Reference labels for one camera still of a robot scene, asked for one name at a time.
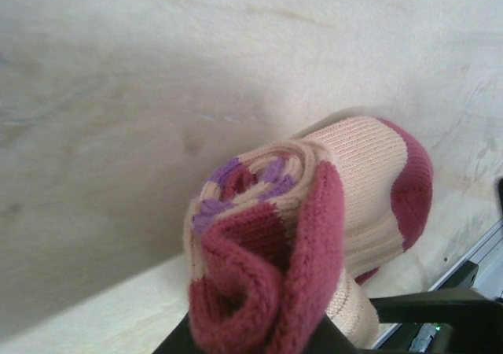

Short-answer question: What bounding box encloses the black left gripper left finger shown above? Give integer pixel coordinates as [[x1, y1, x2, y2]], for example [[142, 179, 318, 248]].
[[152, 316, 196, 354]]

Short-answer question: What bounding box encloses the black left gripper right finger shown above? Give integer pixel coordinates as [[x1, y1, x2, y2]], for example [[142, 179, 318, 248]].
[[314, 316, 361, 354]]

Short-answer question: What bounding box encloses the beige red striped sock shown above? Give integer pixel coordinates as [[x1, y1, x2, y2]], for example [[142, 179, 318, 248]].
[[184, 113, 435, 354]]

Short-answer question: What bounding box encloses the aluminium mounting rail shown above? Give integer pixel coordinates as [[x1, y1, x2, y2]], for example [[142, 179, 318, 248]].
[[371, 222, 503, 354]]

